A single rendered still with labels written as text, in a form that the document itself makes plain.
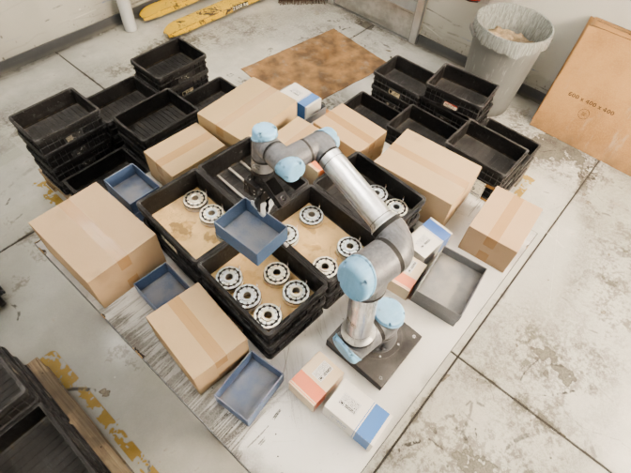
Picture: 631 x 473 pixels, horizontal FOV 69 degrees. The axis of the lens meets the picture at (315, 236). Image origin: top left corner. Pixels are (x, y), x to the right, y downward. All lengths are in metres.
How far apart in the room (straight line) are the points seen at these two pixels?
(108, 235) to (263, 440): 0.96
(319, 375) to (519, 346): 1.48
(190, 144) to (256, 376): 1.12
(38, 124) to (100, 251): 1.46
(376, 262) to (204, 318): 0.75
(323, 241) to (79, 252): 0.93
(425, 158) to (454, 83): 1.33
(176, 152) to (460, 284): 1.39
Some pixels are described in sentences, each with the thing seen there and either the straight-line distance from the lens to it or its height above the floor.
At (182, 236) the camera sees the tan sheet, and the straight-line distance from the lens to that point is 1.93.
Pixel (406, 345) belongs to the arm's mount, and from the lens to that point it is 1.80.
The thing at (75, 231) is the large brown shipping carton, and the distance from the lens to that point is 1.99.
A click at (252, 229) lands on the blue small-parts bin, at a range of 1.61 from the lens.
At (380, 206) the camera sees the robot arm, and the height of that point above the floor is 1.40.
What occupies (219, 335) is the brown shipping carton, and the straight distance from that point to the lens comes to 1.65.
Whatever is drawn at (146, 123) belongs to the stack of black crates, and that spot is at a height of 0.49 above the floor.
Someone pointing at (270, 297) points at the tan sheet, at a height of 0.83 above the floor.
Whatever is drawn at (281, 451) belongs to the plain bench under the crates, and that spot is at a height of 0.70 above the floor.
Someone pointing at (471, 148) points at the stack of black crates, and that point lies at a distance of 2.98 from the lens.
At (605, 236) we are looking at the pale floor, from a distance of 3.62.
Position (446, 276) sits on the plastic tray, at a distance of 1.99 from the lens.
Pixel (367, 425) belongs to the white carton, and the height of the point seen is 0.79.
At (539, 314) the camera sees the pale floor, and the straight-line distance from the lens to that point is 3.02.
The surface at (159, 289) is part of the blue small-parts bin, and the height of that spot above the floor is 0.70.
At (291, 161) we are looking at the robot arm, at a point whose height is 1.46.
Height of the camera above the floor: 2.36
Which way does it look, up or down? 54 degrees down
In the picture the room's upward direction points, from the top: 5 degrees clockwise
